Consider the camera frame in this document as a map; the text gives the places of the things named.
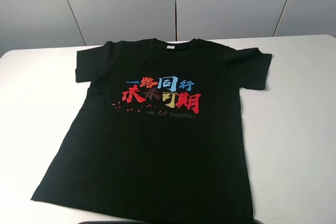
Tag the black printed t-shirt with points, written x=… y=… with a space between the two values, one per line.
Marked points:
x=159 y=136

